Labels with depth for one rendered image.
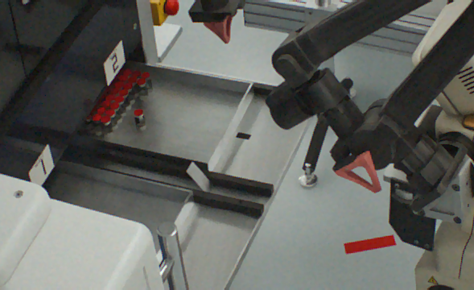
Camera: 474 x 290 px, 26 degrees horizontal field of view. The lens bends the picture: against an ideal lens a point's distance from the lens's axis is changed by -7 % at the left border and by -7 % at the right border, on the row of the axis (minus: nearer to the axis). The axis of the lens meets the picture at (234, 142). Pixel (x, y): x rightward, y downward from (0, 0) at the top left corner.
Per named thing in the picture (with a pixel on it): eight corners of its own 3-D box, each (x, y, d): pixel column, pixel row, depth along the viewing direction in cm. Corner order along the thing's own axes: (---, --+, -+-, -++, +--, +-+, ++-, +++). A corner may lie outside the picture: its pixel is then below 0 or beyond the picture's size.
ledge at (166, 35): (109, 55, 253) (109, 48, 252) (133, 23, 262) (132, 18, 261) (161, 63, 249) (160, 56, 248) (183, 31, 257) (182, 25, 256)
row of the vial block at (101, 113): (93, 134, 229) (90, 119, 226) (128, 83, 241) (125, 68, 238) (102, 137, 228) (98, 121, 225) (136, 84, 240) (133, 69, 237)
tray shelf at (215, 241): (-11, 275, 204) (-14, 269, 202) (127, 64, 250) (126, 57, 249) (202, 341, 188) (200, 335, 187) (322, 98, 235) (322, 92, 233)
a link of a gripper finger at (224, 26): (212, 32, 223) (201, -3, 217) (244, 32, 220) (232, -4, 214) (200, 51, 218) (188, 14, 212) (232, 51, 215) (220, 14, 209)
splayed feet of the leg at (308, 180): (294, 185, 337) (291, 153, 328) (340, 87, 370) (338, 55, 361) (317, 190, 335) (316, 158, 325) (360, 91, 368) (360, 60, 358)
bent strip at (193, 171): (189, 192, 214) (185, 171, 210) (195, 182, 216) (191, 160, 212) (255, 206, 210) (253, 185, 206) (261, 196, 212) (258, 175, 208)
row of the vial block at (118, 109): (102, 137, 228) (99, 121, 225) (137, 84, 240) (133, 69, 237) (111, 138, 228) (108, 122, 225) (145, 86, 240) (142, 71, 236)
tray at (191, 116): (67, 143, 228) (64, 131, 226) (117, 70, 245) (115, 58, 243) (209, 176, 217) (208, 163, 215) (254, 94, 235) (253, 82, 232)
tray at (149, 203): (-3, 252, 206) (-7, 241, 203) (51, 167, 223) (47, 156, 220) (142, 296, 195) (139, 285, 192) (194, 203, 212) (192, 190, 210)
